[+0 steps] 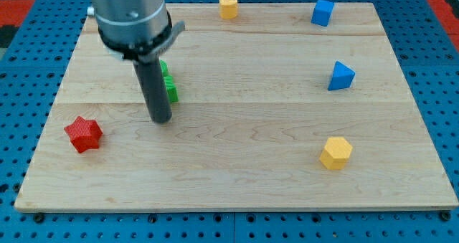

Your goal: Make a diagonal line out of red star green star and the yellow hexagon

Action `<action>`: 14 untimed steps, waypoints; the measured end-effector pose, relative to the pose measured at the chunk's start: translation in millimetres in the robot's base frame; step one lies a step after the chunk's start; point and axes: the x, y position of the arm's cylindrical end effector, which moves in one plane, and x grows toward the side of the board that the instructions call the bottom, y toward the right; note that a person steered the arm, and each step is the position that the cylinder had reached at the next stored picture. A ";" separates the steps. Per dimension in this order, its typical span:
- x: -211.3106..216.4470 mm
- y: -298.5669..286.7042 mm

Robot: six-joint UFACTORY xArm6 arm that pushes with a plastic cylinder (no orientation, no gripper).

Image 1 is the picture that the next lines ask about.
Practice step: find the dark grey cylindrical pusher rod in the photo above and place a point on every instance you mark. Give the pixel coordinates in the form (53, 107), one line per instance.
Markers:
(154, 90)

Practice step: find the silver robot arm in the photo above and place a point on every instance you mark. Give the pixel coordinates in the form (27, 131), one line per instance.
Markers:
(141, 31)

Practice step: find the green star block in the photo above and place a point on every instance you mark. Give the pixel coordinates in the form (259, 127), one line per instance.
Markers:
(169, 82)

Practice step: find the red star block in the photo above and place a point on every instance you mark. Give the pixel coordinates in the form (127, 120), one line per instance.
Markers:
(84, 134)

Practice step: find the yellow hexagon block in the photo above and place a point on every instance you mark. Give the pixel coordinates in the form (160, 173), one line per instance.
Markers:
(336, 153)

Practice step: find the yellow heart block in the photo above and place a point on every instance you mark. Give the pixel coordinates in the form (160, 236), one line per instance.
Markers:
(228, 9)

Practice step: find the wooden board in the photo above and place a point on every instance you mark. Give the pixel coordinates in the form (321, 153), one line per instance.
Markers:
(253, 116)

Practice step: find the blue cube block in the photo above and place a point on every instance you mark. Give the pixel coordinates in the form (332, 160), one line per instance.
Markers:
(322, 12)

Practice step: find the blue triangle block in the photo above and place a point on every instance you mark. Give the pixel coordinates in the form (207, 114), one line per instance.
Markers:
(341, 78)

